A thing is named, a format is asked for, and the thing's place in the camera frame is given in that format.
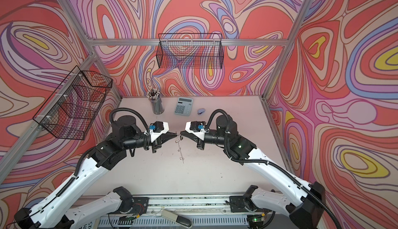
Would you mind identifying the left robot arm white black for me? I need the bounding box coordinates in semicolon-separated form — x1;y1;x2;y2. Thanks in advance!
14;107;177;229

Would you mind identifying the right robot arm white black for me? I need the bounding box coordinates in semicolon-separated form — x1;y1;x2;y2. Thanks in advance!
180;109;342;229

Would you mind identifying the teal calculator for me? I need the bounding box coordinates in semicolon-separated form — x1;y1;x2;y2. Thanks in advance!
174;97;193;116

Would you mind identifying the small blue stapler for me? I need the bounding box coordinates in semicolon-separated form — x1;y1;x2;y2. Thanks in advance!
197;108;205;115

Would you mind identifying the pencil cup with pencils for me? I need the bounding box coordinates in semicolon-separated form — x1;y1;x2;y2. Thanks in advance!
147;89;164;115

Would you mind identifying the grey foot pedal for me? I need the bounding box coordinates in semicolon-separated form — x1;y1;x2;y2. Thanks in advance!
161;210;193;229

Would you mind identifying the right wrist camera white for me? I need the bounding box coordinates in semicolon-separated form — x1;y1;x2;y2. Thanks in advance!
185;121;206;133

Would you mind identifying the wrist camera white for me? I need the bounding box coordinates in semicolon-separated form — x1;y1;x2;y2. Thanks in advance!
185;121;206;133
149;121;170;143

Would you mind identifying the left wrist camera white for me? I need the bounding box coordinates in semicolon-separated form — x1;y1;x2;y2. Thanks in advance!
149;121;170;143

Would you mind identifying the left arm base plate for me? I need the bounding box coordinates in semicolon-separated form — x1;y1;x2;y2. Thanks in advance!
117;197;149;216

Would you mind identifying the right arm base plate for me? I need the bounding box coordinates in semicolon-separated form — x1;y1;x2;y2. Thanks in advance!
226;196;269;213

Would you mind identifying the black wire basket back wall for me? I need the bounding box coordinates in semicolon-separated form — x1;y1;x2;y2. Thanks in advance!
156;33;224;69

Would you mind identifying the black wire basket wall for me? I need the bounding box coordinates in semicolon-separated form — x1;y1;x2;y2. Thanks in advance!
156;33;224;69
33;66;113;141

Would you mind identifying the black wire basket left wall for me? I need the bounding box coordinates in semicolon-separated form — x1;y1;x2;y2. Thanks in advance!
33;66;113;141

